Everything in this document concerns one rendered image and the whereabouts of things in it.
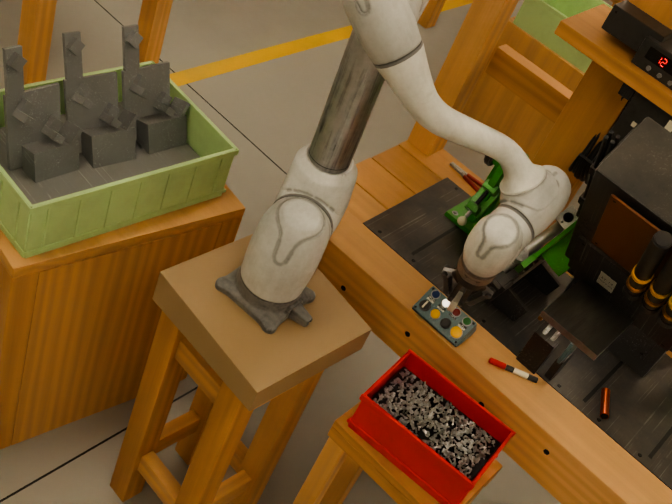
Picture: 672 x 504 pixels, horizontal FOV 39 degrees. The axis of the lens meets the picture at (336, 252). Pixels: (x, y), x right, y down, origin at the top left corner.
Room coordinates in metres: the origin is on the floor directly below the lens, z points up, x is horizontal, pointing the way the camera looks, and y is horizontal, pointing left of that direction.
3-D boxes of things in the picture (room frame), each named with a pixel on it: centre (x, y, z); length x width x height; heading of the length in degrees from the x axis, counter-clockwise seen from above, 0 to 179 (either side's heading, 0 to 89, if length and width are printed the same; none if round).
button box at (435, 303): (1.79, -0.32, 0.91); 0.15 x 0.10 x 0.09; 65
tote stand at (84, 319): (1.88, 0.69, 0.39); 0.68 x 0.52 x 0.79; 145
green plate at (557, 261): (1.95, -0.53, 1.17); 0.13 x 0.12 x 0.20; 65
